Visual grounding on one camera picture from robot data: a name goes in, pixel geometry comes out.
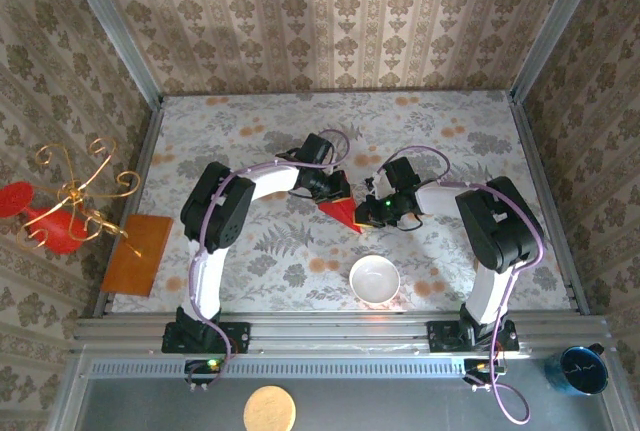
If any white bowl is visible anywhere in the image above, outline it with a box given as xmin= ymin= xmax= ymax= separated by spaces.
xmin=348 ymin=254 xmax=402 ymax=306

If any floral tablecloth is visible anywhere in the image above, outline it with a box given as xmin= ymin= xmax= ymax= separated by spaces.
xmin=107 ymin=90 xmax=574 ymax=313

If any round cork coaster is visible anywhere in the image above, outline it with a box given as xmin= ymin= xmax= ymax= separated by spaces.
xmin=242 ymin=384 xmax=297 ymax=431

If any gold wire stand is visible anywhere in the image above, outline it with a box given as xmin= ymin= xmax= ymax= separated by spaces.
xmin=14 ymin=136 xmax=142 ymax=258

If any red vase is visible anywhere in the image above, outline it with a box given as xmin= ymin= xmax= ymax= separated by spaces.
xmin=0 ymin=180 xmax=109 ymax=256

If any aluminium frame post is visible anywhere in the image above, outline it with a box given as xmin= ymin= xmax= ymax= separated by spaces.
xmin=57 ymin=0 xmax=165 ymax=108
xmin=508 ymin=0 xmax=609 ymax=102

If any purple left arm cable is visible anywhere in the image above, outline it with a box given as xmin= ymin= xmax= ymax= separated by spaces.
xmin=188 ymin=128 xmax=352 ymax=392

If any grey slotted cable duct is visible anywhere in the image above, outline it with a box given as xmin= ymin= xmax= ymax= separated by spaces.
xmin=87 ymin=356 xmax=469 ymax=380

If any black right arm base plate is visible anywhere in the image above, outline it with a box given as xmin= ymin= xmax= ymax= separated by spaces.
xmin=427 ymin=319 xmax=520 ymax=353

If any grey metal shelf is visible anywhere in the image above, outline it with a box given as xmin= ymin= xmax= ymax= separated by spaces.
xmin=49 ymin=350 xmax=631 ymax=431

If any aluminium side rail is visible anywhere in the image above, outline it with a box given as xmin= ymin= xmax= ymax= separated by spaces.
xmin=91 ymin=95 xmax=167 ymax=318
xmin=508 ymin=92 xmax=592 ymax=316

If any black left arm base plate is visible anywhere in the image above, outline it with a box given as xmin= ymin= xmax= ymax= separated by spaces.
xmin=161 ymin=321 xmax=251 ymax=355

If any aluminium frame cross rail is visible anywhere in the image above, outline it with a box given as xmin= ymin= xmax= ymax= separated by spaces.
xmin=73 ymin=311 xmax=615 ymax=355

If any orange wooden board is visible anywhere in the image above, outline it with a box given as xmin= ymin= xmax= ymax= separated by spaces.
xmin=100 ymin=214 xmax=175 ymax=298

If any red paper sheet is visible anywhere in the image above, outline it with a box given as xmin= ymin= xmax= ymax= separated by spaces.
xmin=317 ymin=194 xmax=364 ymax=236

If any dark blue mug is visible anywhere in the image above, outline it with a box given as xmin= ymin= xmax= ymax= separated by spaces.
xmin=543 ymin=343 xmax=610 ymax=397

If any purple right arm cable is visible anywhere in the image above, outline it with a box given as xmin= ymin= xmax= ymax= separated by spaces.
xmin=382 ymin=145 xmax=546 ymax=426

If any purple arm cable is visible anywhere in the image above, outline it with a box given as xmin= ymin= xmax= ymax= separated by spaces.
xmin=188 ymin=128 xmax=352 ymax=392
xmin=382 ymin=145 xmax=546 ymax=426

